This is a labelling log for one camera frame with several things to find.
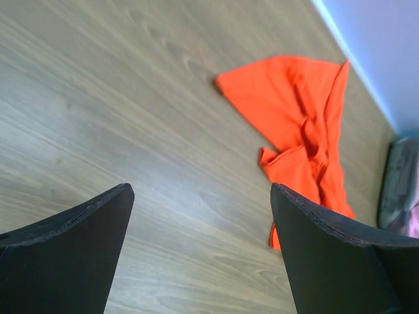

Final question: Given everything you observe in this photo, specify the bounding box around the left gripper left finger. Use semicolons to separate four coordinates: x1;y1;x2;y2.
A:
1;183;134;313

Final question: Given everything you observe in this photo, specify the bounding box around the orange t shirt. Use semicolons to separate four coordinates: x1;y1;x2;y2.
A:
215;56;357;252

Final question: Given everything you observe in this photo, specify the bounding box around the pink t shirt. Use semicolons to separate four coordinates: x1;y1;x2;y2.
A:
407;203;419;239

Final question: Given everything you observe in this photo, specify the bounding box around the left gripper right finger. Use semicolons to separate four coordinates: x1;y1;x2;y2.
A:
270;183;418;313

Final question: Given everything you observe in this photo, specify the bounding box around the teal laundry basket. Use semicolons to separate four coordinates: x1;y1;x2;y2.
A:
377;130;418;236

